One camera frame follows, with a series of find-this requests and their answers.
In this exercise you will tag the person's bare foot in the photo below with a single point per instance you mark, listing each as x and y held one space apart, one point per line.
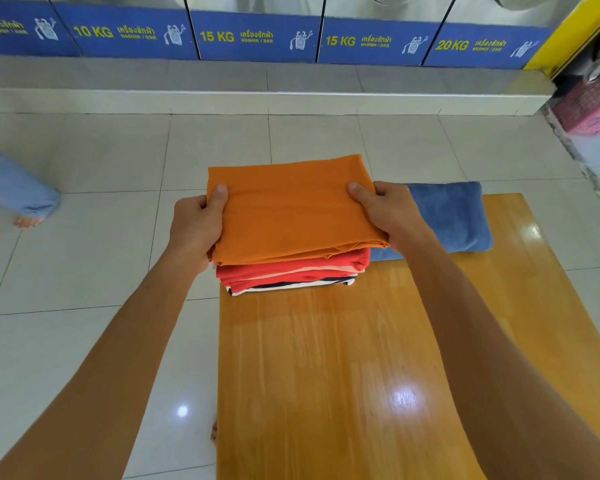
213 433

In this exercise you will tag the person's right forearm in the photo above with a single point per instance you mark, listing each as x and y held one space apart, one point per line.
505 374

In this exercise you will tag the person's left forearm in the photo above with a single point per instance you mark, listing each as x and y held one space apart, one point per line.
100 384

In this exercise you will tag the red garment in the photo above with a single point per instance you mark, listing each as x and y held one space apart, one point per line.
300 264
280 279

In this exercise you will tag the person's left hand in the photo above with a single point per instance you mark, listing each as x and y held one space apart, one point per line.
195 232

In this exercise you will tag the orange garment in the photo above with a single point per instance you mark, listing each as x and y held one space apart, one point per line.
290 209

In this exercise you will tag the silver front-load washing machine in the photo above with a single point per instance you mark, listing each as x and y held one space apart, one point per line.
255 39
20 32
375 44
485 47
130 34

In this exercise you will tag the person's right hand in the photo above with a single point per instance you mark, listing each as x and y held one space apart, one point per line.
395 214

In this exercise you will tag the black white striped shirt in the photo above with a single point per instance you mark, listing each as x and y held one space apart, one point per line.
290 285

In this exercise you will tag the pink laundry basket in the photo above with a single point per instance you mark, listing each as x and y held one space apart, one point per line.
590 107

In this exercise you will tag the pink garment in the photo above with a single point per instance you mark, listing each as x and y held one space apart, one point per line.
330 270

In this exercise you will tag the blue towel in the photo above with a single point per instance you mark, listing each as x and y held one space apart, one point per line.
450 219

